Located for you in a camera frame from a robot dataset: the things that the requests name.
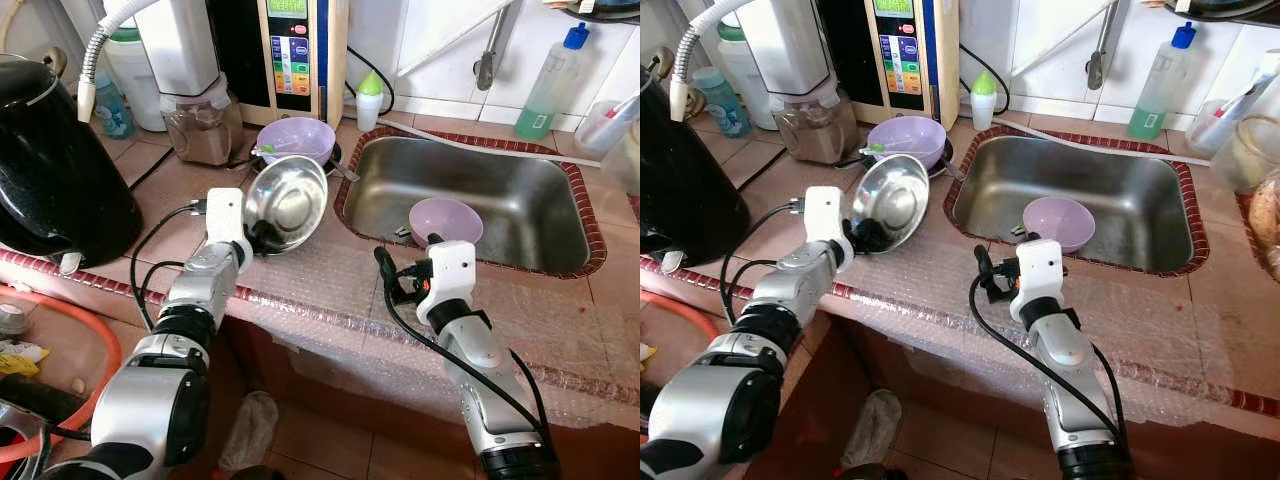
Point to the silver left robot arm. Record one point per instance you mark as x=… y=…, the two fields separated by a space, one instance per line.
x=720 y=400
x=150 y=400

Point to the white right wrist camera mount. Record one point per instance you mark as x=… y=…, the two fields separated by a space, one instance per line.
x=1040 y=275
x=450 y=275

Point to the white toothpaste tube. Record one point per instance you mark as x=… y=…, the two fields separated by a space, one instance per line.
x=615 y=120
x=1235 y=100

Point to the purple plastic bowl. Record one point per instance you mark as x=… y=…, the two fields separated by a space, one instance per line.
x=1060 y=222
x=300 y=135
x=912 y=135
x=445 y=220

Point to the bagged bread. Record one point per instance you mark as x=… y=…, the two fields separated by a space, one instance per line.
x=1265 y=220

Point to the small white bottle green cap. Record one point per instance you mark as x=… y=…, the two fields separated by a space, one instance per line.
x=369 y=110
x=983 y=110

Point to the clear plastic cup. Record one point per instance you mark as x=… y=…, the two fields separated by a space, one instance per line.
x=590 y=135
x=1205 y=135

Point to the round stainless steel plate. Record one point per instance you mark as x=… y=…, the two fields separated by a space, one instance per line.
x=895 y=205
x=290 y=205
x=945 y=158
x=335 y=158

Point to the glass jar brown powder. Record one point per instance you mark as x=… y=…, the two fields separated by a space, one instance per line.
x=815 y=130
x=205 y=130

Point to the yellow packet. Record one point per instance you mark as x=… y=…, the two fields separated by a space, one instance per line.
x=20 y=358

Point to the dish soap bottle blue cap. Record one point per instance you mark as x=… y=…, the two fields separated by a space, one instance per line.
x=1158 y=95
x=548 y=95

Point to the teal plastic bottle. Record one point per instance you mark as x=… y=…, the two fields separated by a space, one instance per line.
x=115 y=115
x=722 y=105

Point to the cream black water ionizer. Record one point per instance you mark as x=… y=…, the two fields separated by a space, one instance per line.
x=290 y=60
x=900 y=60

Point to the crumpled clear plastic bag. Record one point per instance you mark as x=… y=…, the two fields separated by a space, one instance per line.
x=870 y=430
x=250 y=430

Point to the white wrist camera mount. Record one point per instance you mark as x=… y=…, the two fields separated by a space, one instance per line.
x=828 y=220
x=228 y=220
x=1040 y=275
x=450 y=275

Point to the clear glass jar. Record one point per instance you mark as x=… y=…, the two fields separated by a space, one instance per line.
x=1245 y=160
x=625 y=165

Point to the black pan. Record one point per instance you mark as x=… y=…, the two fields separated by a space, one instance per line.
x=610 y=10
x=1230 y=10

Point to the clear bubble wrap sheet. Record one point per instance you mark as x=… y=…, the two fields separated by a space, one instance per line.
x=560 y=330
x=1170 y=330

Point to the white water filter unit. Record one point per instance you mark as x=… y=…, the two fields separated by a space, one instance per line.
x=795 y=45
x=195 y=45

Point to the black electric kettle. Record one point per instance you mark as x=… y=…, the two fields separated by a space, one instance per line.
x=690 y=180
x=60 y=170

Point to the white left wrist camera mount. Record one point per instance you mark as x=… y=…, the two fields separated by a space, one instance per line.
x=228 y=220
x=828 y=220

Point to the metal wall faucet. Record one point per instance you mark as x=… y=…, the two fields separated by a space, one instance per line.
x=487 y=65
x=1098 y=65

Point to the stainless steel sink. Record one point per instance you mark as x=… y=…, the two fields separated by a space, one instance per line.
x=520 y=200
x=1130 y=200

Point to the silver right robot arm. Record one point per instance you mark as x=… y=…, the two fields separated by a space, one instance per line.
x=490 y=390
x=1075 y=390

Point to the white plastic pipe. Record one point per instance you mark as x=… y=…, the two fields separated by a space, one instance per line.
x=480 y=140
x=1090 y=140

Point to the white jug green lid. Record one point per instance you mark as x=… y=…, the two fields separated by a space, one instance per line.
x=140 y=80
x=740 y=50

